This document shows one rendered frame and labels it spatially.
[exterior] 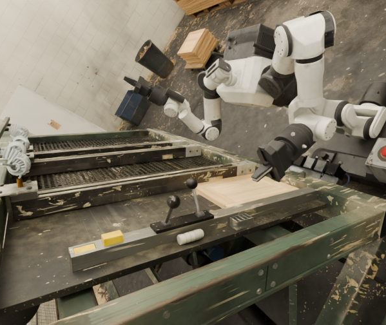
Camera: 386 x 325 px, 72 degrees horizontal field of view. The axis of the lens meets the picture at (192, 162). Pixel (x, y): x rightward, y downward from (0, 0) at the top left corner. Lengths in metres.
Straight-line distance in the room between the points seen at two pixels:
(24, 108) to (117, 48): 2.57
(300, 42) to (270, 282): 0.59
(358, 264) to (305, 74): 0.75
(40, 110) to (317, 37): 4.49
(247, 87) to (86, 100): 5.45
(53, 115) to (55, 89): 1.45
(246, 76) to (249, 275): 0.76
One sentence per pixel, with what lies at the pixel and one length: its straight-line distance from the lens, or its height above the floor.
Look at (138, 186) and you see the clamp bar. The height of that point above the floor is 1.45.
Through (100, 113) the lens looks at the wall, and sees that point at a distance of 6.43.
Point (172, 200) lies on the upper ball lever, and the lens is 0.71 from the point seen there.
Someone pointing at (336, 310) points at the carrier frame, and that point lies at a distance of 1.24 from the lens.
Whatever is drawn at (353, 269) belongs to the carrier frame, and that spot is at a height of 0.79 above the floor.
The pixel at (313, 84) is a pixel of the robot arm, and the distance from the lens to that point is 0.80.
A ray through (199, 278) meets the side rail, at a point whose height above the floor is 1.52.
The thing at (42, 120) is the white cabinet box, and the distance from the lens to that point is 4.92.
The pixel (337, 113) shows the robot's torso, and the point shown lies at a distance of 1.68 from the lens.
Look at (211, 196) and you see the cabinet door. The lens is 1.08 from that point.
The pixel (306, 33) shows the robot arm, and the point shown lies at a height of 1.52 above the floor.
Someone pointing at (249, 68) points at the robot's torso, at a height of 1.36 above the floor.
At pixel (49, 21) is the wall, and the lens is 6.36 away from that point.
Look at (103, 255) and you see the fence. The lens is 0.75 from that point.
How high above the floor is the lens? 1.95
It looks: 34 degrees down
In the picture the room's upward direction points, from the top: 59 degrees counter-clockwise
